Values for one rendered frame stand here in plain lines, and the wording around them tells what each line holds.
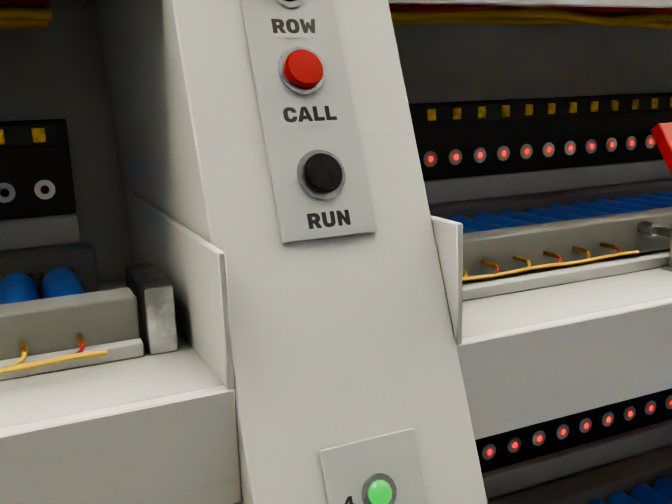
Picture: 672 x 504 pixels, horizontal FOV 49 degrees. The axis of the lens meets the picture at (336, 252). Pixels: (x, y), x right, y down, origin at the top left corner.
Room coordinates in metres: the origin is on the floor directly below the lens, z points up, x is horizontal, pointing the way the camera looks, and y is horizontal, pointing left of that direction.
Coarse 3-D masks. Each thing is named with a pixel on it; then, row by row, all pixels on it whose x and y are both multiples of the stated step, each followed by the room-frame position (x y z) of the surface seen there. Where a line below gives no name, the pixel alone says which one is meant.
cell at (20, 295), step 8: (8, 280) 0.35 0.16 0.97; (16, 280) 0.35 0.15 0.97; (24, 280) 0.35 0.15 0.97; (32, 280) 0.36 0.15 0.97; (0, 288) 0.35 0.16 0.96; (8, 288) 0.33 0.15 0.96; (16, 288) 0.33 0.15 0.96; (24, 288) 0.33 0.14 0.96; (32, 288) 0.34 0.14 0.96; (0, 296) 0.33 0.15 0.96; (8, 296) 0.32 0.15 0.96; (16, 296) 0.32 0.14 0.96; (24, 296) 0.32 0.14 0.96; (32, 296) 0.33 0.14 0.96
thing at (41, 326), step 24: (120, 288) 0.31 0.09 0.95; (0, 312) 0.28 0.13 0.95; (24, 312) 0.28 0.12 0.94; (48, 312) 0.28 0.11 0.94; (72, 312) 0.29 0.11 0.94; (96, 312) 0.29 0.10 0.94; (120, 312) 0.30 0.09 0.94; (0, 336) 0.28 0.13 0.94; (24, 336) 0.28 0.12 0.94; (48, 336) 0.29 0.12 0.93; (72, 336) 0.29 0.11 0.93; (96, 336) 0.30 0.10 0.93; (120, 336) 0.30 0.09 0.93; (0, 360) 0.28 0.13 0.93; (48, 360) 0.27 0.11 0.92
